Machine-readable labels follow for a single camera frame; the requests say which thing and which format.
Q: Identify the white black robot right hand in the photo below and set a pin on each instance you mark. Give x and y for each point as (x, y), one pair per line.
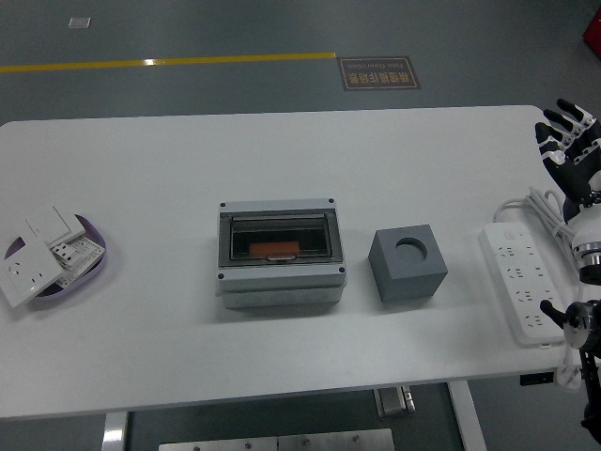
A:
(573, 174)

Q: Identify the smoky transparent box lid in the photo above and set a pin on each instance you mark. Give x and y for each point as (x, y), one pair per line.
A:
(282, 225)

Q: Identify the orange cylinder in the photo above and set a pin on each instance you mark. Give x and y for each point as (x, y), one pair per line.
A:
(272, 248)

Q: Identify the grey plastic enclosure box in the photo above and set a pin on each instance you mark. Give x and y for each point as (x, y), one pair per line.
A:
(282, 282)

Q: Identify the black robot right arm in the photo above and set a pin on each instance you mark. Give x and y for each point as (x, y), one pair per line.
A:
(580, 319)

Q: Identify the grey cube with round hole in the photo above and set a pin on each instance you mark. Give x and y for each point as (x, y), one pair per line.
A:
(404, 282)

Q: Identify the red object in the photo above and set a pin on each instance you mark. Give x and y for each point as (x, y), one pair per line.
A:
(594, 28)

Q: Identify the black table controller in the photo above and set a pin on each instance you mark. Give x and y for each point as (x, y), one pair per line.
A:
(537, 378)

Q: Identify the white table leg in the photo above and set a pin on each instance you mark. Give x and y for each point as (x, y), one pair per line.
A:
(467, 418)

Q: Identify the white perforated module plate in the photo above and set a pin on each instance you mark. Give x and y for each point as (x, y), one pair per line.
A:
(87, 251)

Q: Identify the purple plastic tray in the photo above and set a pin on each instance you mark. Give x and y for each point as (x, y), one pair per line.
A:
(89, 282)

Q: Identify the small white socket module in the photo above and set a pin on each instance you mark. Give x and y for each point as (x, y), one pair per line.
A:
(65, 253)

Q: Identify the small metal floor plate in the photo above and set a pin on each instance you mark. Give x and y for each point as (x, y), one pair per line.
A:
(79, 22)

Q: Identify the white five-hole socket plate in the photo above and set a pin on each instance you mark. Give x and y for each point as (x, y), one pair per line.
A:
(23, 277)

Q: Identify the metal under-table bracket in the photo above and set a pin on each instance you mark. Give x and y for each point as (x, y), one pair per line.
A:
(392, 403)

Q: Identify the metal base plate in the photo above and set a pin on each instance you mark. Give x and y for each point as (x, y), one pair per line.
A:
(277, 441)

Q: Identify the white blank switch plate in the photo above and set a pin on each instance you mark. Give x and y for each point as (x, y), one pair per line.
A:
(49, 223)

